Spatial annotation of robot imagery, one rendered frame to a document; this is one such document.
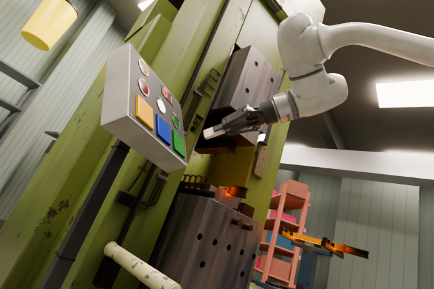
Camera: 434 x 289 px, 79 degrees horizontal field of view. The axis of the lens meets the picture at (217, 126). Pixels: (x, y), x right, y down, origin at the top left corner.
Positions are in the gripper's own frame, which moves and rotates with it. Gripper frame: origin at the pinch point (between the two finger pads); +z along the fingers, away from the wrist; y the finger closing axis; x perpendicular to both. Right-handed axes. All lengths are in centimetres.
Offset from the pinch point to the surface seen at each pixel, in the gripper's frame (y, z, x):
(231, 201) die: 49, 11, -7
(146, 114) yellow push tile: -19.9, 12.5, -0.9
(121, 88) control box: -26.9, 15.4, 4.5
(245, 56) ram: 31, -17, 61
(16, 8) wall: 52, 261, 343
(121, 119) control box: -26.3, 15.6, -5.5
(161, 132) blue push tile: -12.2, 12.5, -2.4
